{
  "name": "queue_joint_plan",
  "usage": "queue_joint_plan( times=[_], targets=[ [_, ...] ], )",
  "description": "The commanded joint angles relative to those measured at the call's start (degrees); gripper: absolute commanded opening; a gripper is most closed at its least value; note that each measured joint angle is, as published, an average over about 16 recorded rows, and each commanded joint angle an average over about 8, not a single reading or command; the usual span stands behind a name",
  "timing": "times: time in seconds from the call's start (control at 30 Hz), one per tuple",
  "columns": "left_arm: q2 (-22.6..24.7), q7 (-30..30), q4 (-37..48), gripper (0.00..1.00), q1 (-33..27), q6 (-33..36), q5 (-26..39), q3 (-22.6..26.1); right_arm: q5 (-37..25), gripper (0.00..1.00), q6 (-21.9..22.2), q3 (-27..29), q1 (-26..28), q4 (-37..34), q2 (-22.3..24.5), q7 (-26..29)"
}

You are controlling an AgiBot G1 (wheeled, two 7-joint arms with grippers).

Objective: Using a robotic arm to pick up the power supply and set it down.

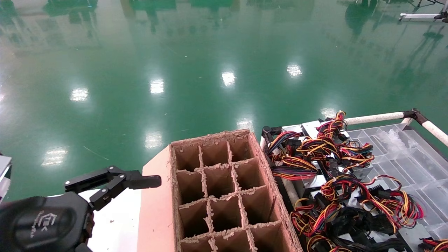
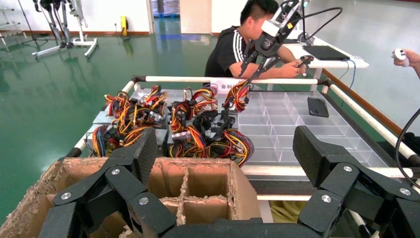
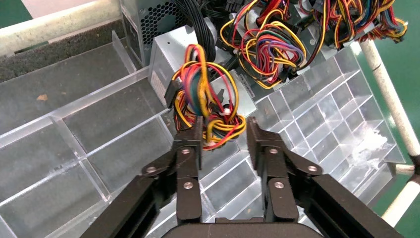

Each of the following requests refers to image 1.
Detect white grey device panel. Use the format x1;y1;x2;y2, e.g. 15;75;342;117
0;155;13;203

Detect pink flat board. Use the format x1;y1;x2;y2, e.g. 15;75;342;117
136;145;175;252

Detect clear plastic compartment tray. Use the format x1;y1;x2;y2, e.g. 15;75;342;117
346;122;448;242

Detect power supply with coloured wires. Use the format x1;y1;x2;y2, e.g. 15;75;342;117
267;130;320;181
319;174;425;233
297;110;351;162
339;139;376;180
418;237;448;252
290;198;408;252

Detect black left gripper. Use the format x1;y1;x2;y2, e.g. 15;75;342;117
0;166;162;252

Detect brown cardboard divider box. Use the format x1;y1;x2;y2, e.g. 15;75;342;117
169;129;303;252

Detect white metal base rail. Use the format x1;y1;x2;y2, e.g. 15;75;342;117
399;12;448;22

